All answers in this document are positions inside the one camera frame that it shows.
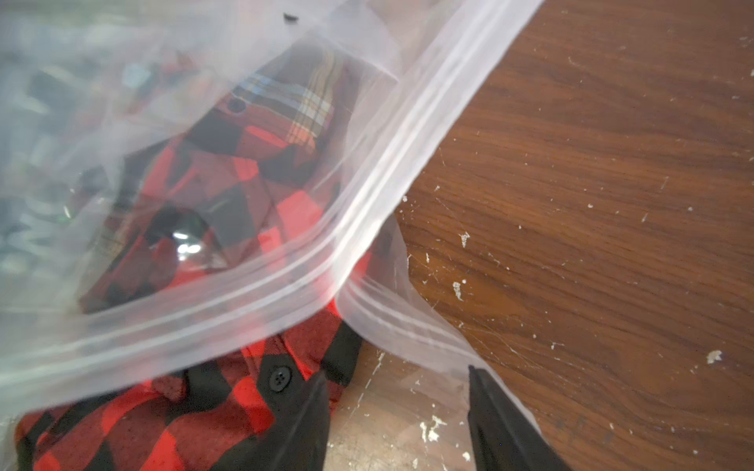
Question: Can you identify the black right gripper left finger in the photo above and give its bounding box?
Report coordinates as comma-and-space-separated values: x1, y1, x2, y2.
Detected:
208, 369, 330, 470

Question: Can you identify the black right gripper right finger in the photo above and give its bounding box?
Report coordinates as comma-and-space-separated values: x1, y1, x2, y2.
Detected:
467, 366, 571, 471

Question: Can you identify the red black plaid shirt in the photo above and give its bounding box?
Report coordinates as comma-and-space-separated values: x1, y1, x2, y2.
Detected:
14, 43, 372, 471

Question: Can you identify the clear plastic vacuum bag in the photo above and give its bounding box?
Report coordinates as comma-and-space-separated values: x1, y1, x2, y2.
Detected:
0, 0, 546, 471

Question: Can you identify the multicolour tartan shirt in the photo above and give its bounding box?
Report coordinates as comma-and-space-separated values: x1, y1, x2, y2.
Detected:
225, 47, 345, 151

